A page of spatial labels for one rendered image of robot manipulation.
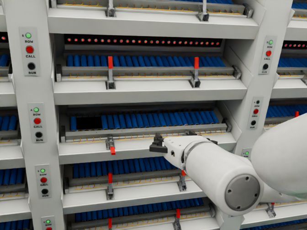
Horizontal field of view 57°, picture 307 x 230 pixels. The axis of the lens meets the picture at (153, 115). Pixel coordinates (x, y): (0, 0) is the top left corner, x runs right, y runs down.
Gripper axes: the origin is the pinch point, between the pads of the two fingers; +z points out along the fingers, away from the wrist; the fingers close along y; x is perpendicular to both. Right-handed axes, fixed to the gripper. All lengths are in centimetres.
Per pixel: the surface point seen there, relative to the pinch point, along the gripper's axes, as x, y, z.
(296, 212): -47, 69, 29
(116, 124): -1.8, -11.5, 26.4
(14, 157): -8.5, -42.4, 19.5
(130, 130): -3.3, -7.2, 23.2
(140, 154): -10.7, -4.8, 20.3
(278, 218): -48, 58, 27
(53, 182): -18.2, -32.2, 21.1
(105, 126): -2.0, -15.4, 26.0
